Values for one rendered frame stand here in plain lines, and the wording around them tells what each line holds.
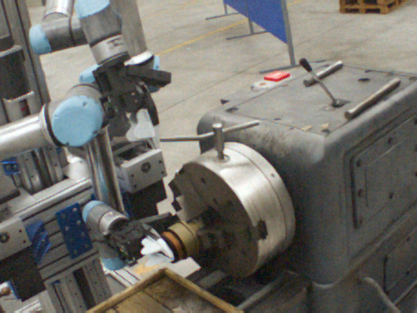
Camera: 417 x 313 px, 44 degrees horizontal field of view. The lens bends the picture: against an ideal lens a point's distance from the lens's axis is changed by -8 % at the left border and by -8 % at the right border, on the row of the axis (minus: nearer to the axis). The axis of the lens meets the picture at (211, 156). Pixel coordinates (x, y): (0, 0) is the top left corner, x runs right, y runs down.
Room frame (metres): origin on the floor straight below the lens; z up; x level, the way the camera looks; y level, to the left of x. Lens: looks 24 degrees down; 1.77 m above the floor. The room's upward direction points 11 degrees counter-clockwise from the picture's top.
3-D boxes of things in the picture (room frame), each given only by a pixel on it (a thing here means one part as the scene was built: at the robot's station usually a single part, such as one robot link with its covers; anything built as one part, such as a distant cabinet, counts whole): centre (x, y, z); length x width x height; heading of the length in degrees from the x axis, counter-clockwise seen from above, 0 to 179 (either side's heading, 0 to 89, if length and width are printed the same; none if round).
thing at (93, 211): (1.28, 0.32, 1.08); 0.11 x 0.08 x 0.09; 35
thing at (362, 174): (1.44, -0.33, 1.06); 0.59 x 0.48 x 0.39; 126
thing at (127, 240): (1.14, 0.23, 1.08); 0.12 x 0.09 x 0.08; 35
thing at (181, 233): (1.10, 0.11, 1.08); 0.09 x 0.09 x 0.09; 36
